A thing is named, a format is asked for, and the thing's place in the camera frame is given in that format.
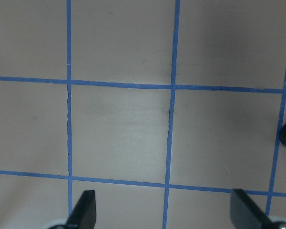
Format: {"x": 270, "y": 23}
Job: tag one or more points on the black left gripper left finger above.
{"x": 83, "y": 215}

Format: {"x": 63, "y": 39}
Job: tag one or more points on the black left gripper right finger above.
{"x": 245, "y": 213}

